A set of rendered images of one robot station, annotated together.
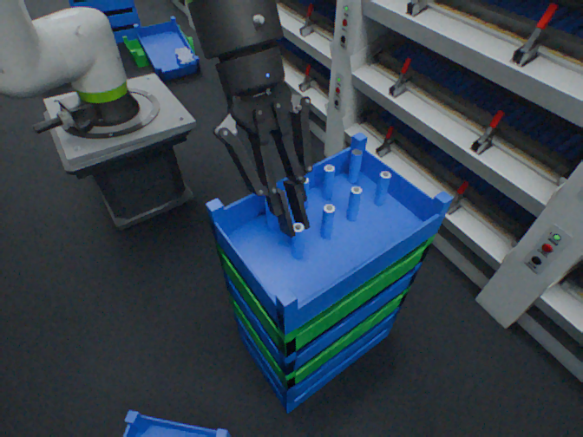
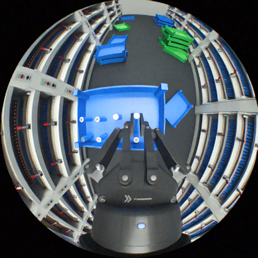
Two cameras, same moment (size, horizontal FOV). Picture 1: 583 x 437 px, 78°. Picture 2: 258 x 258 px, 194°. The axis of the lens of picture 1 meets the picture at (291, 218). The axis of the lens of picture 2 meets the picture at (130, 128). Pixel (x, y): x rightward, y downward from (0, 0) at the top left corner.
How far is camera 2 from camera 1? 38 cm
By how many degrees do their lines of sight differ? 34
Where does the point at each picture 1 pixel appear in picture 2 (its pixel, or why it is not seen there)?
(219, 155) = not seen: hidden behind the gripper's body
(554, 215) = (61, 92)
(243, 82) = (178, 215)
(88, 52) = not seen: hidden behind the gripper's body
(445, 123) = (56, 138)
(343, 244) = (117, 109)
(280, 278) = (148, 110)
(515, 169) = (55, 109)
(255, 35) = not seen: outside the picture
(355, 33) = (60, 185)
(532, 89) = (34, 116)
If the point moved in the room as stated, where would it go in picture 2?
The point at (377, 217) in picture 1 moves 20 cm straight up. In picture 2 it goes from (96, 112) to (47, 106)
